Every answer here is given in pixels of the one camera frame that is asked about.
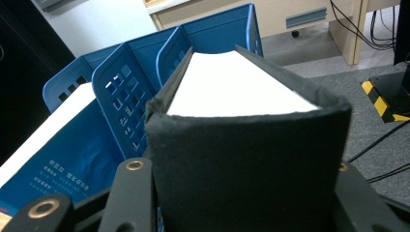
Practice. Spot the white cabinet panel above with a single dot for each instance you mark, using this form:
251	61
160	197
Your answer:
106	25

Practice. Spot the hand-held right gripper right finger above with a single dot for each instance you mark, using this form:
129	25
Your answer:
357	206

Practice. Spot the blue plastic file rack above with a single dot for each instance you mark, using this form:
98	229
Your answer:
212	35

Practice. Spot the beige wooden desk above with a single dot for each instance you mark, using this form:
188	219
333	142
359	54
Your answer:
274	9

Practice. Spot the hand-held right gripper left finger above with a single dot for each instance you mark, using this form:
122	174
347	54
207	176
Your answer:
129	199

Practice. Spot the blue cover book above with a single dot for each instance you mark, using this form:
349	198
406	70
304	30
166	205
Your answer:
71	154

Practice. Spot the black hardcover book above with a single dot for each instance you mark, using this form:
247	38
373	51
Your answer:
245	167

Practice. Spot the black curtain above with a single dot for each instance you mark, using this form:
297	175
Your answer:
22	64

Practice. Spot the black caster wheel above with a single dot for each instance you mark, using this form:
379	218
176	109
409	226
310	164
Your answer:
295	33

